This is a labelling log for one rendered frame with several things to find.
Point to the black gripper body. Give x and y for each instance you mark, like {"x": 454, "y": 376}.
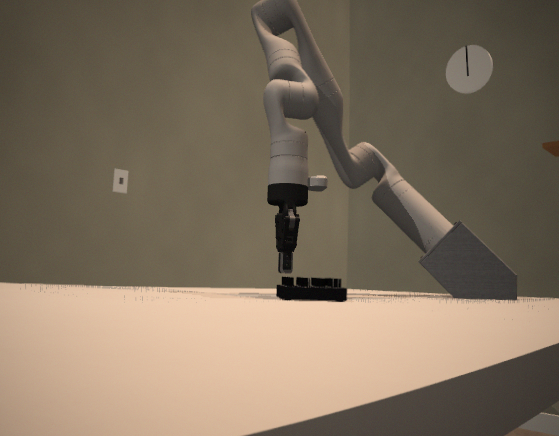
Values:
{"x": 287, "y": 196}

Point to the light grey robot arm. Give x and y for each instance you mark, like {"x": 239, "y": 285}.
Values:
{"x": 413, "y": 214}

